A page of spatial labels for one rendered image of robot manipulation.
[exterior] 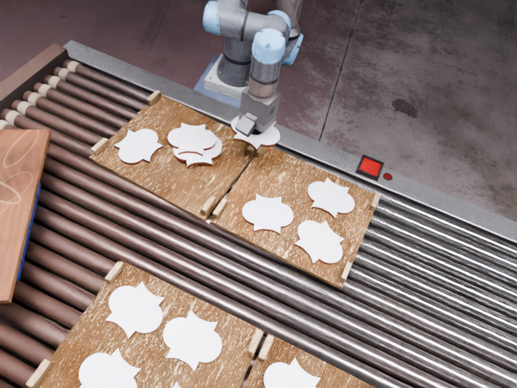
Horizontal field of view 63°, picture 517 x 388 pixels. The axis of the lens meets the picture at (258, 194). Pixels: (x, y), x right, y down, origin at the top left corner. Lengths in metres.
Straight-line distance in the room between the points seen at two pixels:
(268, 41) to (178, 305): 0.67
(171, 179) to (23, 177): 0.39
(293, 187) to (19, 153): 0.77
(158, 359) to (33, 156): 0.63
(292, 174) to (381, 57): 2.40
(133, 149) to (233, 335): 0.64
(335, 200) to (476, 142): 2.07
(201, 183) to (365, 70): 2.36
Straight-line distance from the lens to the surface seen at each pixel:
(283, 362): 1.07
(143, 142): 1.39
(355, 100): 3.15
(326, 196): 1.31
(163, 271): 1.17
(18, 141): 1.34
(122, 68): 1.70
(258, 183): 1.30
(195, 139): 1.36
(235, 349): 1.08
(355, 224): 1.29
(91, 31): 3.55
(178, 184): 1.29
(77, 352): 1.11
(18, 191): 1.23
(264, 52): 1.03
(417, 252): 1.34
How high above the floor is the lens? 1.97
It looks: 54 degrees down
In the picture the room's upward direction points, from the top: 11 degrees clockwise
